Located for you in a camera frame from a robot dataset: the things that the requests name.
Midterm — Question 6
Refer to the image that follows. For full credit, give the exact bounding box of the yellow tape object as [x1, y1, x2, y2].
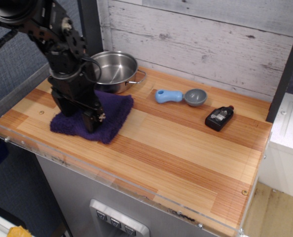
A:
[7, 226, 33, 237]

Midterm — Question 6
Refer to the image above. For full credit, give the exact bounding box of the blue grey ice cream scoop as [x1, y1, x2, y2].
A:
[155, 88, 208, 107]

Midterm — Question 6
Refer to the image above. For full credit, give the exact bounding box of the clear acrylic front guard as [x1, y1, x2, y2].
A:
[0, 119, 252, 237]

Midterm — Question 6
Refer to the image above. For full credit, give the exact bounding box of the purple towel cloth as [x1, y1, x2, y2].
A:
[50, 90, 134, 144]

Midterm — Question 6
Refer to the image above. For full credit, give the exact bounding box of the white side cabinet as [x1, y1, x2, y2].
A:
[258, 93, 293, 196]

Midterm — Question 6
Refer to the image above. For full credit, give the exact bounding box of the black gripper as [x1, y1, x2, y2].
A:
[48, 63, 106, 133]

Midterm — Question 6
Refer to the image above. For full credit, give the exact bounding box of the silver dispenser button panel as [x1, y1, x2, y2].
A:
[89, 199, 150, 237]

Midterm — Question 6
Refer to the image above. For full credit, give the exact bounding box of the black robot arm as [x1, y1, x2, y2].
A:
[0, 0, 106, 133]

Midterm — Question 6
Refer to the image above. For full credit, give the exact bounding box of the stainless steel pot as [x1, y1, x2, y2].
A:
[91, 51, 147, 94]

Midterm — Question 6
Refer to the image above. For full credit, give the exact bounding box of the dark grey post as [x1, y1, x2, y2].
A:
[266, 45, 293, 123]
[77, 0, 104, 56]

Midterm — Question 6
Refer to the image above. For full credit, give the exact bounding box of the small black bottle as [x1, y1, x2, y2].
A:
[205, 105, 234, 132]

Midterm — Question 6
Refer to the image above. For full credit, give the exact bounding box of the dark grey left post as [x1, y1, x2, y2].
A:
[77, 0, 104, 56]

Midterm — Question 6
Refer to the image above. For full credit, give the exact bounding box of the dark grey right post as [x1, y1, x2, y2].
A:
[266, 45, 293, 123]

